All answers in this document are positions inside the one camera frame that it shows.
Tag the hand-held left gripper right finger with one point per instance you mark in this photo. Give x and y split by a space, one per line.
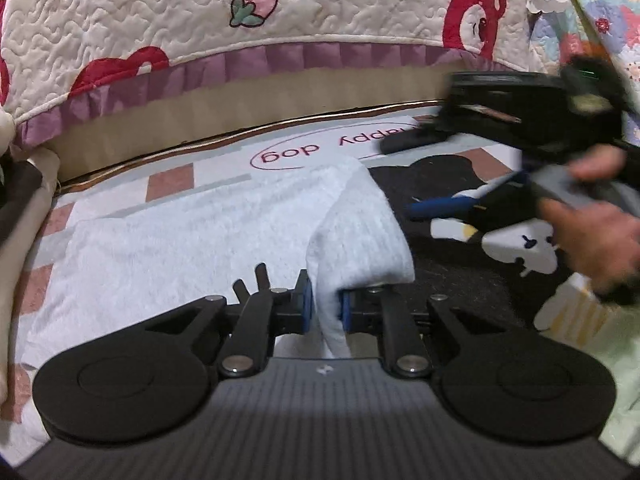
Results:
346 310

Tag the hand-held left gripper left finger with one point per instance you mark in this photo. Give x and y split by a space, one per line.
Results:
305 310

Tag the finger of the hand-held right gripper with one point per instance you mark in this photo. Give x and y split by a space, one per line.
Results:
415 140

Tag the light grey shirt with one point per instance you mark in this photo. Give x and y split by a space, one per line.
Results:
200 230

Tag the person's right hand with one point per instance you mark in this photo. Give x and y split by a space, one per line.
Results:
600 245

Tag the printed checkered floor mat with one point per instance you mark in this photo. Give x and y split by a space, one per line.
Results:
450 280

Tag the colourful patchwork quilt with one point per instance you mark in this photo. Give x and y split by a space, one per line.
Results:
600 10

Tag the white quilted bear bedspread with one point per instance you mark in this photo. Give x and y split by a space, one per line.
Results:
350 0

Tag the person's light green clothing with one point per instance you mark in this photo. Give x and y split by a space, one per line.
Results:
620 360

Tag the dark green folded garment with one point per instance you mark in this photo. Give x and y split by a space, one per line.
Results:
15 200

